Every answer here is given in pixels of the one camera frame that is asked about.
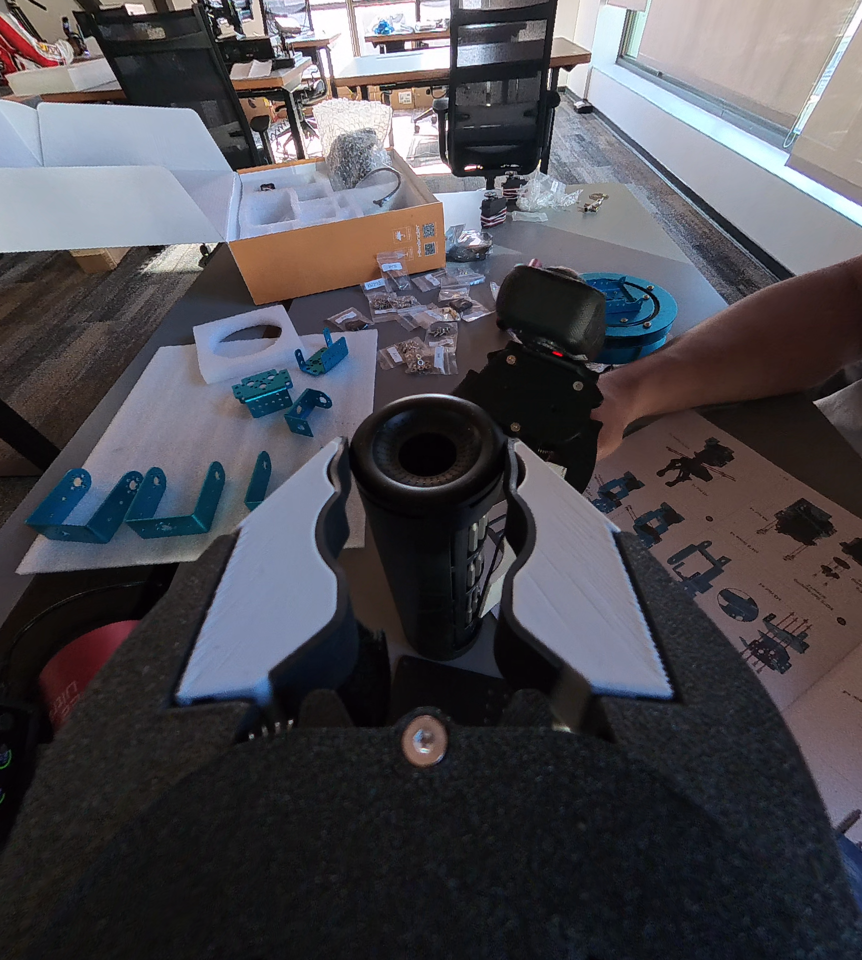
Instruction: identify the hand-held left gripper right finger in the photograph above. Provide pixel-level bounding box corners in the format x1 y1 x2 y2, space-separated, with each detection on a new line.
492 437 678 735

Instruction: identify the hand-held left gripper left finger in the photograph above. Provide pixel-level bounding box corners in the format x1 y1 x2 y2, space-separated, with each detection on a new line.
173 436 351 709

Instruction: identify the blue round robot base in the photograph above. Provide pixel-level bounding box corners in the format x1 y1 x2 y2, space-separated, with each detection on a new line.
575 270 680 368

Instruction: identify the small blue U bracket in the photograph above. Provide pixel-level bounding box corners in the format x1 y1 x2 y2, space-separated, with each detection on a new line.
602 276 655 318

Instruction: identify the black bit holder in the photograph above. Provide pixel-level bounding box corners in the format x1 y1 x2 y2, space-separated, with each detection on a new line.
347 393 512 663

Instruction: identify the person's right forearm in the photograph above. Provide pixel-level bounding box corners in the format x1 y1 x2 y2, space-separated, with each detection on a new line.
629 238 862 438

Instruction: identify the grey desk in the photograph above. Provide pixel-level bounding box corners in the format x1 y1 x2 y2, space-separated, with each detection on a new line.
0 182 862 960

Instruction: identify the person's right hand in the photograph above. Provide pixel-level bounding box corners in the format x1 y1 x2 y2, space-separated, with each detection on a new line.
592 366 662 462

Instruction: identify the pile of labelled screw bags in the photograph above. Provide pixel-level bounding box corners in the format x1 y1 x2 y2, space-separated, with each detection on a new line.
323 249 501 378

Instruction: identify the white instruction booklet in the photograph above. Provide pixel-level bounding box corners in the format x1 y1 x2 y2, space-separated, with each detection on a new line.
579 407 862 880

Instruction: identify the silver antistatic bag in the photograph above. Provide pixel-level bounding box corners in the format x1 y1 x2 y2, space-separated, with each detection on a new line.
444 227 495 265

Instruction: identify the white foam sheet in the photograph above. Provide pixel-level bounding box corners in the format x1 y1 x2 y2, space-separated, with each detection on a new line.
15 328 381 576

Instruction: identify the clear plastic wrapper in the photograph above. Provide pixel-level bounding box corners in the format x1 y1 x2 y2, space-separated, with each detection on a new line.
512 174 584 224

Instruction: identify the red cylindrical case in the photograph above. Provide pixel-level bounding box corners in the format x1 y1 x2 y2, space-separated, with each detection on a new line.
35 619 141 734

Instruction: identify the orange cardboard box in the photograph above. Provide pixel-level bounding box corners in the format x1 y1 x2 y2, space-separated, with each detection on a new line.
0 99 449 308

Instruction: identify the black office chair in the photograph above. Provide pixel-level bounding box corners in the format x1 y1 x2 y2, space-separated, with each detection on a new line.
73 2 272 171
429 0 563 194

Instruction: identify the bubble wrap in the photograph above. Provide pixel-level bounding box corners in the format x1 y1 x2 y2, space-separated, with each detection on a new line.
311 99 395 194

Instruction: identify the white foam box insert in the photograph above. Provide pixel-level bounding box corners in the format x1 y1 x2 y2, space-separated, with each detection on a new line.
238 167 422 244

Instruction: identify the window with roller blind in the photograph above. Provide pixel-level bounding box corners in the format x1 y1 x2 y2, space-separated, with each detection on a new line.
613 0 862 235

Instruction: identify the red white jersey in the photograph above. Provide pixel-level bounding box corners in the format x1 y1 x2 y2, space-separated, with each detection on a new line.
0 0 77 78

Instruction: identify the large blue U bracket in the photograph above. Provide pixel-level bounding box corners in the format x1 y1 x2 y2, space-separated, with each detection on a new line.
122 459 227 543
24 467 146 546
242 448 276 513

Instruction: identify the blue wide U bracket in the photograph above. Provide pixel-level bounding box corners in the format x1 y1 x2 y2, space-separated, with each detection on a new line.
230 367 296 420

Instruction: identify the white foam ring block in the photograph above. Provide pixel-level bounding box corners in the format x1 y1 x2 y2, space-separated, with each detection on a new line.
191 300 300 387

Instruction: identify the black cable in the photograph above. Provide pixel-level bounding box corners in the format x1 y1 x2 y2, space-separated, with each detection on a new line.
360 165 405 209

